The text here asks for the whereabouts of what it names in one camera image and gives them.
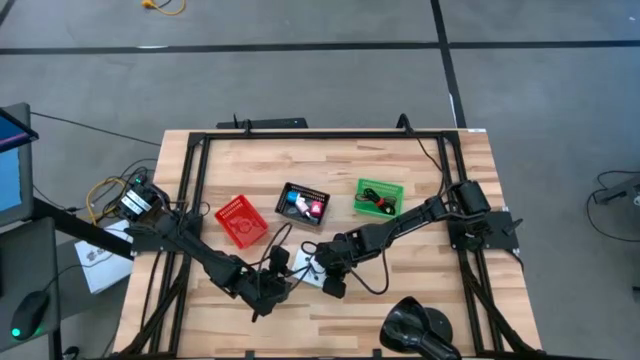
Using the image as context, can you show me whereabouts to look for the green plastic basket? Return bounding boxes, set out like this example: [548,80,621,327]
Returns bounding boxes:
[352,177,406,220]

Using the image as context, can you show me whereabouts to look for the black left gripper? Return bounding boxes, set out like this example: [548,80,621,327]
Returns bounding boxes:
[240,263,314,323]

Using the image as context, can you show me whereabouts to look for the yellow cable bundle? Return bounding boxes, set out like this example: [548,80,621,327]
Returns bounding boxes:
[85,176,128,227]

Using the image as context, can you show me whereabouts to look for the black power strip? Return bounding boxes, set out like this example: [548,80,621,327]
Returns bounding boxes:
[215,117,310,131]

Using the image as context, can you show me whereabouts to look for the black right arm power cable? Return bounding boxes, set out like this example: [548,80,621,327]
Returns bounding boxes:
[412,130,451,201]

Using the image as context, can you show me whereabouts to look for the black plastic basket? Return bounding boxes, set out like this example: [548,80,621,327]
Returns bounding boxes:
[273,181,332,228]

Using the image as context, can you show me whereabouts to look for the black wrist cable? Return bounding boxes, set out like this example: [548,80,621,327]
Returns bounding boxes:
[255,221,295,274]
[348,247,392,297]

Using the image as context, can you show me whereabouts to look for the white cardboard box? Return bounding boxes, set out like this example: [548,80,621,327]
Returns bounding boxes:
[74,218,135,296]

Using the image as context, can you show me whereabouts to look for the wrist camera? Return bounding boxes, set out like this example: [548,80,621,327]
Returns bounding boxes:
[268,244,292,274]
[321,275,348,301]

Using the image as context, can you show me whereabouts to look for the black aluminium table frame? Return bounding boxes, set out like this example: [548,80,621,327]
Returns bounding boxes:
[115,128,544,360]

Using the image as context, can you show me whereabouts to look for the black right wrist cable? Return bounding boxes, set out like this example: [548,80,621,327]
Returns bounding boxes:
[348,247,392,297]

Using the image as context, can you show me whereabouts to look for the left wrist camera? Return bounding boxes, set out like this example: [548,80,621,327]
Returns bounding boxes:
[268,244,292,274]

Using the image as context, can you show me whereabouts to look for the black computer mouse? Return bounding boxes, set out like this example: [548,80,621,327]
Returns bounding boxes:
[10,290,51,342]

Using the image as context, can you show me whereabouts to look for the white card reader box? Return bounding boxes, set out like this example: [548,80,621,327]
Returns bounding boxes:
[291,247,329,290]

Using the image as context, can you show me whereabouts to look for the black cable with red tie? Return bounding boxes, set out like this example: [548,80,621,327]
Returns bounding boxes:
[355,187,400,217]

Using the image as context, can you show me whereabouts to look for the black metal bar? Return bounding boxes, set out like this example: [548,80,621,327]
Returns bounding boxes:
[31,196,135,260]

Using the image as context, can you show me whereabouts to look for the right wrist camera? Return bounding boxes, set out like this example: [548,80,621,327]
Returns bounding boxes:
[321,275,348,301]

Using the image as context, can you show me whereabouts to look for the dark desk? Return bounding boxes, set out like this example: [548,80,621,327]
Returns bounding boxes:
[0,216,62,360]

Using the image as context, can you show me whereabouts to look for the yellow floor cable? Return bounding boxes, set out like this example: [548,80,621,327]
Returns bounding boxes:
[140,0,187,17]

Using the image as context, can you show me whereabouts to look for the computer monitor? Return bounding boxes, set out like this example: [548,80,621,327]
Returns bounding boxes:
[0,102,40,229]

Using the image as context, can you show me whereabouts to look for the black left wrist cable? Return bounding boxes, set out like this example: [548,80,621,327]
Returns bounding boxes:
[255,221,295,274]

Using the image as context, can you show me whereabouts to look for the red plastic basket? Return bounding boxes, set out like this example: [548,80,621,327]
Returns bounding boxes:
[214,193,270,251]

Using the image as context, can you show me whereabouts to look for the black floor stand with cables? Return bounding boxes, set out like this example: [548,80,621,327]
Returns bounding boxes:
[585,170,640,244]

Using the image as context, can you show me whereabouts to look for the thin black floor cable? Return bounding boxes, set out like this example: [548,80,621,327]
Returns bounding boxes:
[29,110,162,148]

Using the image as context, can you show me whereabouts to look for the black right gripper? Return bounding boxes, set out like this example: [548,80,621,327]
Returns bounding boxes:
[302,231,363,280]

